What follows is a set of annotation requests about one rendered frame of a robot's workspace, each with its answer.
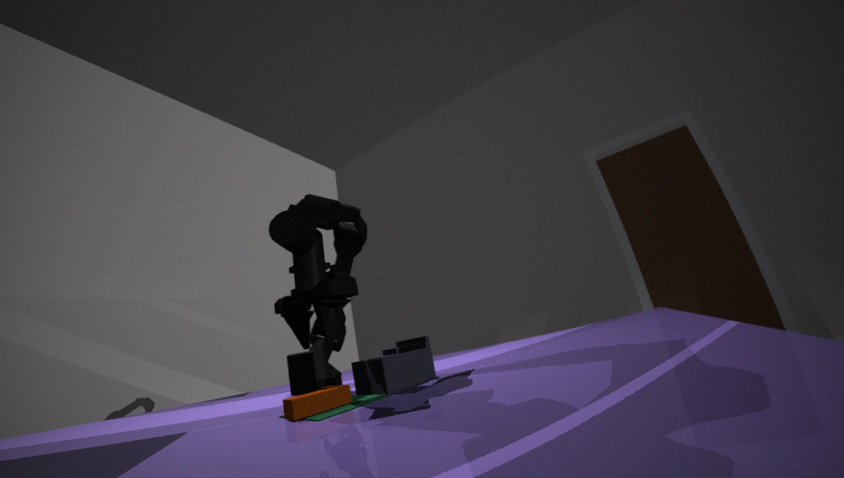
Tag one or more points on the orange l-shaped part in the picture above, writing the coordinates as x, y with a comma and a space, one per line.
327, 397

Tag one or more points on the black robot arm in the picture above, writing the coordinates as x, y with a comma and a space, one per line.
296, 230

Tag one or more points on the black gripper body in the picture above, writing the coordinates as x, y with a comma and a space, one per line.
313, 286

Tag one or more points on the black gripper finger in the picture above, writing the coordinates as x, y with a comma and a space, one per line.
300, 323
328, 312

